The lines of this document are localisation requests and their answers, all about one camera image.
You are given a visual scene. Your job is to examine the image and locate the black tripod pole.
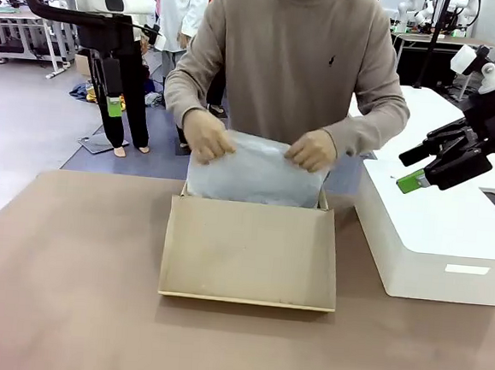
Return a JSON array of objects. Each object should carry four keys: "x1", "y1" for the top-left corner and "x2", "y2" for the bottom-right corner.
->
[{"x1": 412, "y1": 0, "x2": 448, "y2": 91}]

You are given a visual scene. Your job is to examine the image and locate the white plastic case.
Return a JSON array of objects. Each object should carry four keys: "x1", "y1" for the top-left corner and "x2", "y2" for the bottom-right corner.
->
[{"x1": 347, "y1": 157, "x2": 495, "y2": 307}]

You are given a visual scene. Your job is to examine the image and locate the person's right hand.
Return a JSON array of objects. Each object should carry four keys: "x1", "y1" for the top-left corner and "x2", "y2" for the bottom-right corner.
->
[{"x1": 179, "y1": 107, "x2": 240, "y2": 167}]

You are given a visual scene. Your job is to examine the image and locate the person's left forearm beige sleeve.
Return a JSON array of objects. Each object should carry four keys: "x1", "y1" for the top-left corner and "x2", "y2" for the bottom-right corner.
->
[{"x1": 318, "y1": 83, "x2": 413, "y2": 162}]

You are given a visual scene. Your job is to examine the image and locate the person's left hand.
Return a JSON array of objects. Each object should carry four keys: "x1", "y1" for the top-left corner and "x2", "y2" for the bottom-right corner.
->
[{"x1": 282, "y1": 126, "x2": 341, "y2": 176}]

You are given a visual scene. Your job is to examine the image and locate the small cardboard carton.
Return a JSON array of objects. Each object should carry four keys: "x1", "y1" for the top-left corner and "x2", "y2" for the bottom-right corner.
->
[{"x1": 74, "y1": 53, "x2": 94, "y2": 78}]

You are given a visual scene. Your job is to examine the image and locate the grey floor plate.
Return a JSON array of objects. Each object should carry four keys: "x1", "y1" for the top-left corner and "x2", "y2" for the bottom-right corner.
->
[{"x1": 77, "y1": 134, "x2": 131, "y2": 158}]

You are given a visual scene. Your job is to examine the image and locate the white low table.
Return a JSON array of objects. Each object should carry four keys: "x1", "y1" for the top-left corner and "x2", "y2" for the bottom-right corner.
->
[{"x1": 342, "y1": 80, "x2": 495, "y2": 195}]

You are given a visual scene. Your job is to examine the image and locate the pile of clothes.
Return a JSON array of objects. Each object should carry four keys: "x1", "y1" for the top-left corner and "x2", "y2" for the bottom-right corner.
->
[
  {"x1": 143, "y1": 91, "x2": 166, "y2": 110},
  {"x1": 68, "y1": 80, "x2": 100, "y2": 104}
]

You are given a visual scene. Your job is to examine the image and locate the barefoot person black trousers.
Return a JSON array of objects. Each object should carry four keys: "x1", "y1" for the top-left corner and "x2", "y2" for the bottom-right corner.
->
[{"x1": 93, "y1": 32, "x2": 161, "y2": 160}]

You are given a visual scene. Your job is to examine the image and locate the person in white coat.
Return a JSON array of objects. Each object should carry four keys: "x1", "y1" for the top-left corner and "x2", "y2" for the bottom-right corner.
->
[{"x1": 150, "y1": 0, "x2": 211, "y2": 88}]

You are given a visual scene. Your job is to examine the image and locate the white frame desk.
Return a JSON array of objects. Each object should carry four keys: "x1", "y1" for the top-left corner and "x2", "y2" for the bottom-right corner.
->
[{"x1": 0, "y1": 4, "x2": 76, "y2": 81}]

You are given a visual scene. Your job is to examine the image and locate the white background robot arms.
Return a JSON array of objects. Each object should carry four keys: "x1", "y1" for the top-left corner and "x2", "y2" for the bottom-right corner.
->
[{"x1": 394, "y1": 0, "x2": 481, "y2": 41}]

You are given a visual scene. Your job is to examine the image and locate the person's right forearm beige sleeve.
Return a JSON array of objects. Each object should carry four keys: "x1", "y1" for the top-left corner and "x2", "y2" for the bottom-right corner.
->
[{"x1": 161, "y1": 65, "x2": 217, "y2": 130}]

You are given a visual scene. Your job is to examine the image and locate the brown top background table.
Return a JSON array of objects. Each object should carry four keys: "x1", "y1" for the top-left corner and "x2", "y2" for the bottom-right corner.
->
[{"x1": 386, "y1": 31, "x2": 495, "y2": 97}]

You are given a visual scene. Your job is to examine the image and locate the brown cardboard shoe box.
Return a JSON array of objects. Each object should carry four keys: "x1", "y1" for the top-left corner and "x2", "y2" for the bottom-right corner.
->
[{"x1": 156, "y1": 177, "x2": 345, "y2": 315}]

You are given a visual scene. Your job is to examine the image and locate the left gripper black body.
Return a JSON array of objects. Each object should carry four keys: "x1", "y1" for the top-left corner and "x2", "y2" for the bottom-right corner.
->
[{"x1": 74, "y1": 11, "x2": 138, "y2": 64}]

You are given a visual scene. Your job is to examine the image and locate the person's beige sweater torso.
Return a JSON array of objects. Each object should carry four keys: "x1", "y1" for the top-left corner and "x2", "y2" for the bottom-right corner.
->
[{"x1": 168, "y1": 0, "x2": 413, "y2": 155}]

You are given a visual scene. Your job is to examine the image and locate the background person black trousers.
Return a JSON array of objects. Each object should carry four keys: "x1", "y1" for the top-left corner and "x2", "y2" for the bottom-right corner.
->
[{"x1": 197, "y1": 0, "x2": 238, "y2": 120}]

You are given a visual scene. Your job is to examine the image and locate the light grey plastic bag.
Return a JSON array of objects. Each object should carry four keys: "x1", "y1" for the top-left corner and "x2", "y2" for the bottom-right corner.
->
[{"x1": 185, "y1": 125, "x2": 333, "y2": 212}]

